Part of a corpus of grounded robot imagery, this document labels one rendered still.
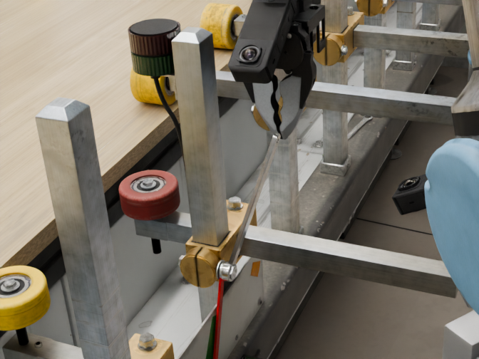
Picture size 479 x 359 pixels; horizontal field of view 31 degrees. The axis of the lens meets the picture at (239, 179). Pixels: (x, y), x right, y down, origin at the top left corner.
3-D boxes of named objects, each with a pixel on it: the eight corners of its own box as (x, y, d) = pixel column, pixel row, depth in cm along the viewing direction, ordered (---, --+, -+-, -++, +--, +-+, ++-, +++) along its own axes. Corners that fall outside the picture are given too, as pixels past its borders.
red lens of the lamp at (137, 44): (191, 38, 100) (189, 21, 98) (167, 58, 95) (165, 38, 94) (146, 34, 102) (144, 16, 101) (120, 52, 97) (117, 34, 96)
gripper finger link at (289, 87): (318, 125, 107) (317, 56, 103) (302, 146, 103) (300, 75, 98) (296, 122, 108) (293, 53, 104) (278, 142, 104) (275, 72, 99)
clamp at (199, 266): (258, 235, 118) (256, 204, 115) (217, 292, 107) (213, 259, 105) (221, 228, 120) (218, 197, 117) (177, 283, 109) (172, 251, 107)
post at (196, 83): (239, 352, 120) (212, 25, 96) (229, 369, 117) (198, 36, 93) (216, 347, 121) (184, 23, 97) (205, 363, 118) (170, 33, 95)
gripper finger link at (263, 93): (296, 122, 108) (293, 53, 104) (278, 142, 104) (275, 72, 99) (272, 119, 110) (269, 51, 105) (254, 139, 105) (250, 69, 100)
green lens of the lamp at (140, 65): (193, 58, 101) (191, 41, 100) (169, 78, 96) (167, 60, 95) (148, 54, 103) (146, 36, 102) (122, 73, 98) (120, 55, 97)
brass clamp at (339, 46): (367, 39, 152) (367, 12, 149) (343, 68, 141) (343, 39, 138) (333, 36, 154) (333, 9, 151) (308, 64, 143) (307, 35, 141)
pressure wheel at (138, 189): (195, 241, 122) (187, 171, 116) (169, 273, 115) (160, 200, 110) (146, 231, 125) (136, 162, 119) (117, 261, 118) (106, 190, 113)
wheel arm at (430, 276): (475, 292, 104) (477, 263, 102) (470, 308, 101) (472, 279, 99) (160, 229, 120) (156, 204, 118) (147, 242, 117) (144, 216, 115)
